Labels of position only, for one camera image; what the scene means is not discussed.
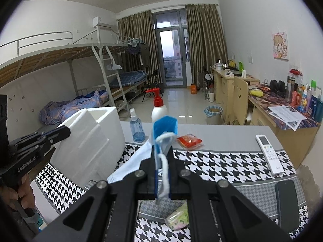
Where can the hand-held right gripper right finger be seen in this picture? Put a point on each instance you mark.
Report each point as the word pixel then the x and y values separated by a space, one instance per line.
pixel 201 201

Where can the yellow pouch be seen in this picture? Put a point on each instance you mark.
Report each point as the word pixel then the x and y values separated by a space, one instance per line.
pixel 256 93

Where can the metal pot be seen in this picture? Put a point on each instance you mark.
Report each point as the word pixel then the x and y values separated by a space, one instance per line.
pixel 219 65

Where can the white bed ladder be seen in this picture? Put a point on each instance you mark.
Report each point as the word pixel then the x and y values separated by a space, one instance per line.
pixel 111 80

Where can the houndstooth table cloth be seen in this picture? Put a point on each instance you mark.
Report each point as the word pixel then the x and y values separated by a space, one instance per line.
pixel 227 163

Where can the person's left hand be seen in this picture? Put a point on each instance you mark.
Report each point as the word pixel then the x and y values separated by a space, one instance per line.
pixel 24 194

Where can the floral tissue pack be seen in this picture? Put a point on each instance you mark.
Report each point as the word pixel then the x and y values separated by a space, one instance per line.
pixel 178 218

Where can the red snack packet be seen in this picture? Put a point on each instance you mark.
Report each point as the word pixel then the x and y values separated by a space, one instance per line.
pixel 189 142

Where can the row of toiletry bottles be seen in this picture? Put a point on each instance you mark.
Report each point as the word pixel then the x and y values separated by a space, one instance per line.
pixel 306 98

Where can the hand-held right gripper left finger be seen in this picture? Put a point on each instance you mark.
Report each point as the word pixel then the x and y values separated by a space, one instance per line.
pixel 121 201

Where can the white metal bunk bed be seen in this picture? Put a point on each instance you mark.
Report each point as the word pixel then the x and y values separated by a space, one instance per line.
pixel 128 78
pixel 37 55

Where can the blue face mask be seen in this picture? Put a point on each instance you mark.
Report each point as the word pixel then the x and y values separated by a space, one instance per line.
pixel 128 166

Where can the orange plastic jug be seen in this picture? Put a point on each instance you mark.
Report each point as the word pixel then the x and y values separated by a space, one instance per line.
pixel 193 89

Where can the wooden desk with patterned mat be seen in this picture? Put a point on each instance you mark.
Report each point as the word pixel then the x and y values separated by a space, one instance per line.
pixel 287 141

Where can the cartoon wall poster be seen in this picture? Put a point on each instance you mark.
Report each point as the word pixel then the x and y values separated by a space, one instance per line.
pixel 280 45

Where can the white remote control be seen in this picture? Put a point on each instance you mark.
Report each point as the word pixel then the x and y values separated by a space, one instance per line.
pixel 269 155

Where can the printed paper sheets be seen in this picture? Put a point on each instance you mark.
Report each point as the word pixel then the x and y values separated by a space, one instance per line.
pixel 287 116

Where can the black smartphone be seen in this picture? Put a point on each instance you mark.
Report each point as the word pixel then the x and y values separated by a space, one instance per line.
pixel 290 206

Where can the black headphones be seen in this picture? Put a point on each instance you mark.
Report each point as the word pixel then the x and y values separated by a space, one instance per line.
pixel 277 87

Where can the brown curtain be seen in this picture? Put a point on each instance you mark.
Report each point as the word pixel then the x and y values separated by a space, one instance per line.
pixel 207 37
pixel 136 30

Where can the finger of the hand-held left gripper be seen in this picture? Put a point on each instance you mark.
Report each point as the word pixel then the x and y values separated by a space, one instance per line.
pixel 43 134
pixel 45 143

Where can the glass balcony door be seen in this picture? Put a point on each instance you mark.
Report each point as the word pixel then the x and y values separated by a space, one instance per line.
pixel 171 55

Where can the white lotion pump bottle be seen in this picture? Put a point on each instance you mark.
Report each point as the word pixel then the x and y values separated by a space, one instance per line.
pixel 159 113

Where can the hanging dark clothes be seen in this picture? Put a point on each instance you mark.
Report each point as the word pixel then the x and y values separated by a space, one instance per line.
pixel 133 48

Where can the blue checked quilt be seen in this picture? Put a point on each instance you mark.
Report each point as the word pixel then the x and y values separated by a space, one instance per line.
pixel 68 105

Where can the white foam box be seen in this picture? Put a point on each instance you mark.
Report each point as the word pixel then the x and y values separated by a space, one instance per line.
pixel 83 151

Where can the white air conditioner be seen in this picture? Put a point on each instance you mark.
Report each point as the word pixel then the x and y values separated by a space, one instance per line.
pixel 102 22

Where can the blue rimmed trash bin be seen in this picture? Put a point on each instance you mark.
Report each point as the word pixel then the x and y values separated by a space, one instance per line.
pixel 213 116

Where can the wooden chair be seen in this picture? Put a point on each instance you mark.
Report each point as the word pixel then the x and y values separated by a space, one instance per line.
pixel 241 98

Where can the blue spray bottle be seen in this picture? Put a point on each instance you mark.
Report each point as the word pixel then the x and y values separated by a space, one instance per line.
pixel 137 131

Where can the green plastic container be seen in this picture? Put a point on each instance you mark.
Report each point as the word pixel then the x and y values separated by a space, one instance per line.
pixel 241 66

